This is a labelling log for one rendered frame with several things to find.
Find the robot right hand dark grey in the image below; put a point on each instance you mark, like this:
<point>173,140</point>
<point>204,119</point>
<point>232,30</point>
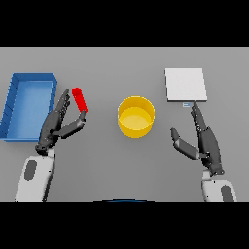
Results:
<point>209,146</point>

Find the yellow bowl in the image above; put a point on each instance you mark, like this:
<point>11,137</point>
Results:
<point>135,117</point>

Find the pale square measuring scale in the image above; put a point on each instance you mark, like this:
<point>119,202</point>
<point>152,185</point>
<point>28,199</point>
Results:
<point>185,84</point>

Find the blue tray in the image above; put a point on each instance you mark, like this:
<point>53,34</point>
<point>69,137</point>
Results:
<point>28,107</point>

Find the robot left hand dark grey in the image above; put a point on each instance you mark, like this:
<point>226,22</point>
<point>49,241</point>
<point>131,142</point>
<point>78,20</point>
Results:
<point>51,127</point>

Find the robot right arm light grey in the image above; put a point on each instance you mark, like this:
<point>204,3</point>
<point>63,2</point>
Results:
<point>217,190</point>

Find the robot left arm light grey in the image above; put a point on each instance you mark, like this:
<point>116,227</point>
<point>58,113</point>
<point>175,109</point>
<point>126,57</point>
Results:
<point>35,177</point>

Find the red beaker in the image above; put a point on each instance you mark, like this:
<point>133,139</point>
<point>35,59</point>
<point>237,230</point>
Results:
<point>79,99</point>

